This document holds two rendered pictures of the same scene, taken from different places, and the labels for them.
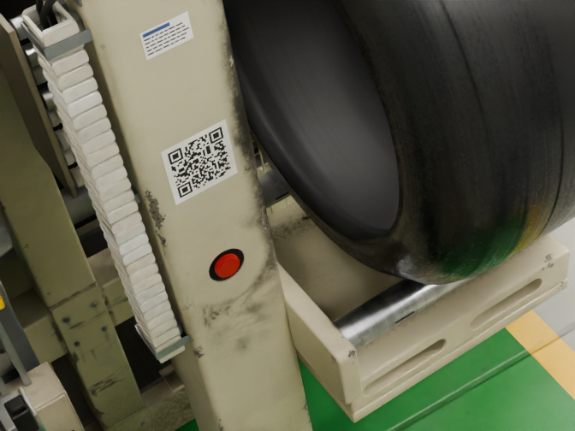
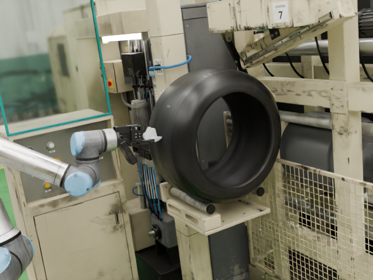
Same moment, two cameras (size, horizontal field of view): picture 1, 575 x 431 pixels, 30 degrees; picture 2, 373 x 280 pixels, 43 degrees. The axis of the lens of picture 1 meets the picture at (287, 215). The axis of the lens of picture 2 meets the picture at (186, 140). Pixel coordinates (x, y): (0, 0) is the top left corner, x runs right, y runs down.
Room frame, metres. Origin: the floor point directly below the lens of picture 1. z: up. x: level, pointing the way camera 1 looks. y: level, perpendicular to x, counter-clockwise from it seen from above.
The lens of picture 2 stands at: (0.74, -2.29, 1.71)
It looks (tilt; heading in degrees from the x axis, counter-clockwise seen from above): 14 degrees down; 86
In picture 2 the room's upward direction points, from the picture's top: 7 degrees counter-clockwise
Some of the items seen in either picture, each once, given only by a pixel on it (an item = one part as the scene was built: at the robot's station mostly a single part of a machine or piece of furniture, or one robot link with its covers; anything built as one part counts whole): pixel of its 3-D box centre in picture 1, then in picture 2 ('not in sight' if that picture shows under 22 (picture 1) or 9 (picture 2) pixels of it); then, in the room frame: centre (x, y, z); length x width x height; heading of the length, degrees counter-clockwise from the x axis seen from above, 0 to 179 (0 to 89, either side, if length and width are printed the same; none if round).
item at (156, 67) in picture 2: not in sight; (170, 63); (0.88, 0.10, 1.52); 0.19 x 0.19 x 0.06; 25
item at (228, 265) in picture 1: (225, 262); not in sight; (0.82, 0.08, 1.06); 0.03 x 0.02 x 0.03; 115
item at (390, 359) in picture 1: (442, 309); (192, 211); (0.87, -0.18, 0.84); 0.36 x 0.09 x 0.06; 115
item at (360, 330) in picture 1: (444, 275); (191, 199); (0.88, -0.18, 0.90); 0.35 x 0.05 x 0.05; 115
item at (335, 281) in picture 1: (382, 265); (217, 210); (1.00, -0.12, 0.80); 0.37 x 0.36 x 0.02; 25
